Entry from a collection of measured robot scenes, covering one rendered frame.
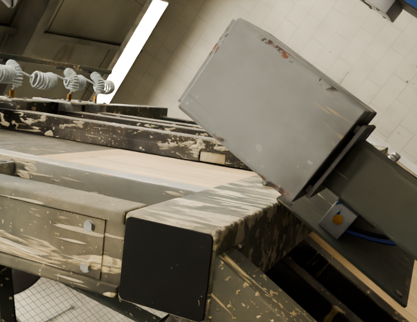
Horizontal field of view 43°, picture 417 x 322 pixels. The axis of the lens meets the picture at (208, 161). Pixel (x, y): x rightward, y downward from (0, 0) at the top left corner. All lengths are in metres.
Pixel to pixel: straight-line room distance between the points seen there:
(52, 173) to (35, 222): 0.30
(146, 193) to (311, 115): 0.43
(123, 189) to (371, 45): 5.55
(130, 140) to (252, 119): 1.13
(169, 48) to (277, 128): 6.63
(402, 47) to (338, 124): 5.77
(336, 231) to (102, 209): 0.37
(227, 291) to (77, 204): 0.21
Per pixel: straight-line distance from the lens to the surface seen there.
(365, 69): 6.33
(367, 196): 0.57
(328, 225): 0.84
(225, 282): 0.60
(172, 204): 0.70
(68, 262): 0.70
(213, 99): 0.58
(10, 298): 0.94
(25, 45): 5.51
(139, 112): 2.80
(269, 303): 0.60
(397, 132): 6.28
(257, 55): 0.56
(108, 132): 1.71
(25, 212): 0.73
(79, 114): 2.17
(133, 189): 0.92
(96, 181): 0.96
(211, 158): 1.55
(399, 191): 0.57
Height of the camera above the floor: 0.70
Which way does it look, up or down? 16 degrees up
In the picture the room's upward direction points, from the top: 49 degrees counter-clockwise
